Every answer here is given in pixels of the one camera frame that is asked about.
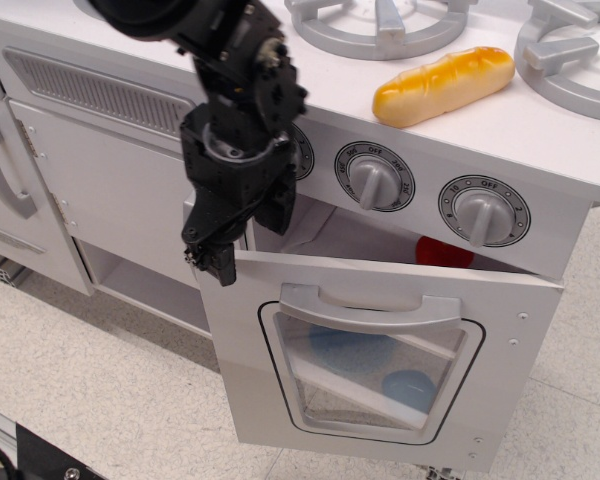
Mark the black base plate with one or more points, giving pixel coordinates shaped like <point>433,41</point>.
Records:
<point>38,458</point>

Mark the aluminium frame rail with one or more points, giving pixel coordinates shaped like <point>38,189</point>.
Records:
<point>443,473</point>
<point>12,273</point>

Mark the grey oven knob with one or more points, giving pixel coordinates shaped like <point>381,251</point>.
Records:
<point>304,157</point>
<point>484,211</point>
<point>374,176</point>

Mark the grey middle oven knob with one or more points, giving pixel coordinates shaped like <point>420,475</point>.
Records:
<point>374,176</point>

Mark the grey right stove burner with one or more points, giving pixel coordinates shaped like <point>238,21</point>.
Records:
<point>557,53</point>

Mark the grey stove burner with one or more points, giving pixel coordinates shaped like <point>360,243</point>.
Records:
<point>390,39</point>
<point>557,53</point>

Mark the white cabinet door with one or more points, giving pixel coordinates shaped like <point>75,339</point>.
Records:
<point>118,195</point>

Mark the grey middle stove burner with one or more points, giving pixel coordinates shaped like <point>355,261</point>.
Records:
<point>390,39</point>

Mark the red toy pepper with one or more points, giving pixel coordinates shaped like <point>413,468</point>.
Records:
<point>432,252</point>

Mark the white toy kitchen unit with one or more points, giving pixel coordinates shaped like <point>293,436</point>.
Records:
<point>549,155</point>

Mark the aluminium frame rail right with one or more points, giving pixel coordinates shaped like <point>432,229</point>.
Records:
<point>443,473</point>

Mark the grey oven door handle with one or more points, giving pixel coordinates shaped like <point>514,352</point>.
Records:
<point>303,302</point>

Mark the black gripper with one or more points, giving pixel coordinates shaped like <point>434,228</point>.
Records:
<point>232,185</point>

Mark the aluminium frame rail left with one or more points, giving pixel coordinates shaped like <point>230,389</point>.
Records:
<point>12,273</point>

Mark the grey vent grille panel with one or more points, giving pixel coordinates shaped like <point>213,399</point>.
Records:
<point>98,93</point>

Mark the grey right oven knob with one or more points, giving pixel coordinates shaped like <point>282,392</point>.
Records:
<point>484,211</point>

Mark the white oven door with window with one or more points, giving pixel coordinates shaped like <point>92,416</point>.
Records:
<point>281,395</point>

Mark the blue toy plate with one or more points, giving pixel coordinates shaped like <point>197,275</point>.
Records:
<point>350,352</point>

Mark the white left fridge door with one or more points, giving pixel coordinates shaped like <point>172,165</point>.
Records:
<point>32,232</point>

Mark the yellow toy bread loaf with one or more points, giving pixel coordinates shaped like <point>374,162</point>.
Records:
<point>452,82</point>

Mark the grey left oven knob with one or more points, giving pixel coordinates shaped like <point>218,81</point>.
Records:
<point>304,157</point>

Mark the blue toy bowl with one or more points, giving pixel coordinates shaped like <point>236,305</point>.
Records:
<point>412,388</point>

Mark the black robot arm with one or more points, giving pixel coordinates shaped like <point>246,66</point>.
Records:
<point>239,55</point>

